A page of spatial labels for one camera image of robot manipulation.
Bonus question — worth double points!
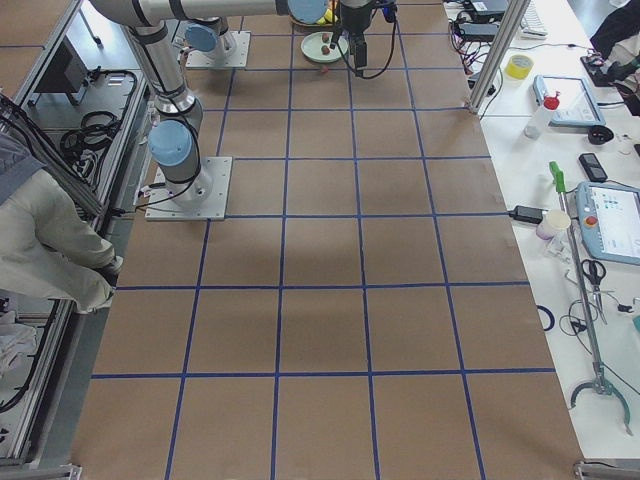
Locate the black scissors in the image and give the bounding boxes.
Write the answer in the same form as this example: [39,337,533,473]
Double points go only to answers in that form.
[581,259,607,324]

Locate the yellow banana bunch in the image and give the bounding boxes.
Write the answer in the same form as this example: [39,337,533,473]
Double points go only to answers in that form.
[316,9,334,25]

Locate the woven wicker basket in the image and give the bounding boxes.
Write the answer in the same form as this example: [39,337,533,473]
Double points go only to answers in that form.
[289,14,318,28]

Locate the person in beige clothes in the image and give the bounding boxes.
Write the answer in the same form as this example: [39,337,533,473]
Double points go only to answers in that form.
[1,133,123,314]

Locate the black small bowl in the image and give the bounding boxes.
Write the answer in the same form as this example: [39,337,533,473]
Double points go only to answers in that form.
[588,125,614,146]

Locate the far teach pendant tablet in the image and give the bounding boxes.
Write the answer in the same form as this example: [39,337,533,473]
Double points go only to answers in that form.
[532,75,606,128]

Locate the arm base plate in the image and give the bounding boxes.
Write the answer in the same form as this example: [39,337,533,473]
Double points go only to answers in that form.
[185,28,251,70]
[145,157,233,221]

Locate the yellow tape roll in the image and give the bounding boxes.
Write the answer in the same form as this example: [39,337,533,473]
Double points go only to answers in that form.
[504,54,534,80]

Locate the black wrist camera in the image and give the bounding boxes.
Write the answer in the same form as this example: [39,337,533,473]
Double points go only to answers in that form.
[378,0,398,24]

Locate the white crumpled cloth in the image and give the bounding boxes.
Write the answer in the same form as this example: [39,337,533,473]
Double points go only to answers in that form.
[1,311,37,376]

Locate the clear bottle red cap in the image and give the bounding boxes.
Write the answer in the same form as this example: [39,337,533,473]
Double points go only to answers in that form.
[523,93,560,140]

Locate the pale green plate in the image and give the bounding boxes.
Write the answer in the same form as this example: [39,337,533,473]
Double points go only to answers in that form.
[301,32,349,64]

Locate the long reach grabber tool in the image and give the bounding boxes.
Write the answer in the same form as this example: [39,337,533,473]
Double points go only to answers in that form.
[548,160,635,436]

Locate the coiled black cables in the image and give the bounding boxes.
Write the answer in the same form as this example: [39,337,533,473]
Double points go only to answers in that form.
[59,110,124,174]

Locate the aluminium frame post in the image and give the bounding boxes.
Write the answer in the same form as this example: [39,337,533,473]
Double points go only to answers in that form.
[468,0,530,114]

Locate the paper cup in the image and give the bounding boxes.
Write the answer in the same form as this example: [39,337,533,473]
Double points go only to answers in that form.
[536,210,571,241]

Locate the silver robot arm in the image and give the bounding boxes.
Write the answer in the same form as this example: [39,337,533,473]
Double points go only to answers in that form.
[123,21,232,210]
[92,0,376,70]

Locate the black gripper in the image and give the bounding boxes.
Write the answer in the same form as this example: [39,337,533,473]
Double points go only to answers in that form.
[340,0,373,69]

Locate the near teach pendant tablet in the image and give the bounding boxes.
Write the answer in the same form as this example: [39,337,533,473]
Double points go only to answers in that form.
[575,182,639,265]

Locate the teach pendant tablet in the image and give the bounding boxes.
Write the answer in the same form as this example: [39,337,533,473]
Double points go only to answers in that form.
[575,182,639,265]
[532,75,606,128]

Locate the black power adapter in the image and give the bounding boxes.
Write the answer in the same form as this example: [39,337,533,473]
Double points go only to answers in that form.
[508,205,545,225]

